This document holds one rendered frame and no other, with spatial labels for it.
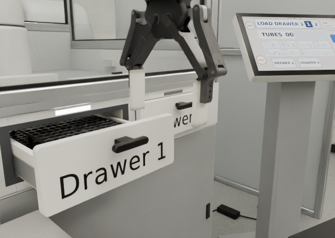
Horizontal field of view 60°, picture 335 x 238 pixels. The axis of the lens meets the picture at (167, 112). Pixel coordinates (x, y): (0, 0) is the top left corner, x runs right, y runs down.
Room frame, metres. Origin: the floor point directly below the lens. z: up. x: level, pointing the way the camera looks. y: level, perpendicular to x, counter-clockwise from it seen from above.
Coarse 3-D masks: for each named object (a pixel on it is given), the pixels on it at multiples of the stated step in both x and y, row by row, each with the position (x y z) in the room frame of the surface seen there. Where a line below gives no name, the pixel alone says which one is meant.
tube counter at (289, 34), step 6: (288, 30) 1.23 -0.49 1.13; (294, 30) 1.23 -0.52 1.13; (300, 30) 1.24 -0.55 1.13; (306, 30) 1.24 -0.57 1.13; (312, 30) 1.25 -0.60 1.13; (288, 36) 1.21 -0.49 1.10; (294, 36) 1.21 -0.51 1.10; (300, 36) 1.22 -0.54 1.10; (306, 36) 1.22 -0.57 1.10; (312, 36) 1.23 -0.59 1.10; (318, 36) 1.23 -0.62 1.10; (324, 36) 1.24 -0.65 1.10
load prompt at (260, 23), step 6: (258, 18) 1.25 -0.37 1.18; (258, 24) 1.23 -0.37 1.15; (264, 24) 1.23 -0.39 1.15; (270, 24) 1.24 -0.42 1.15; (276, 24) 1.24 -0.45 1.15; (282, 24) 1.25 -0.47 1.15; (288, 24) 1.25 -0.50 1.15; (294, 24) 1.26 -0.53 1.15; (300, 24) 1.26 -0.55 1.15; (306, 24) 1.27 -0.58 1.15; (312, 24) 1.27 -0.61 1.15; (318, 24) 1.28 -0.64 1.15
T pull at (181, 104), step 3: (180, 102) 0.81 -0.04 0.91; (183, 102) 0.81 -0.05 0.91; (189, 102) 0.80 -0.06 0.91; (177, 105) 0.77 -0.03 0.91; (180, 105) 0.77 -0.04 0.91; (183, 105) 0.77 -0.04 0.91; (186, 105) 0.78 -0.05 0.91; (189, 105) 0.79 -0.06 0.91; (177, 108) 0.77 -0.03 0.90; (180, 108) 0.77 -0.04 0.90; (183, 108) 0.77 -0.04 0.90
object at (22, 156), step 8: (120, 120) 0.67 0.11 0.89; (16, 144) 0.50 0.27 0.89; (16, 152) 0.49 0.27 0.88; (24, 152) 0.47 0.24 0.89; (16, 160) 0.49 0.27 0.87; (24, 160) 0.47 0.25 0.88; (32, 160) 0.44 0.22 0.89; (16, 168) 0.49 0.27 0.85; (24, 168) 0.46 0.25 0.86; (32, 168) 0.44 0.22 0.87; (24, 176) 0.47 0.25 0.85; (32, 176) 0.44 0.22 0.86; (32, 184) 0.45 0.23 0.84
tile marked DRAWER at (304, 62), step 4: (300, 60) 1.13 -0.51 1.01; (304, 60) 1.14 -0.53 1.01; (308, 60) 1.14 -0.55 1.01; (312, 60) 1.14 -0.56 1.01; (316, 60) 1.15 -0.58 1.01; (300, 64) 1.12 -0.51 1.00; (304, 64) 1.12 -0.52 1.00; (308, 64) 1.13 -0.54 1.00; (312, 64) 1.13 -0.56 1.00; (316, 64) 1.13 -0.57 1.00; (320, 64) 1.14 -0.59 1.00
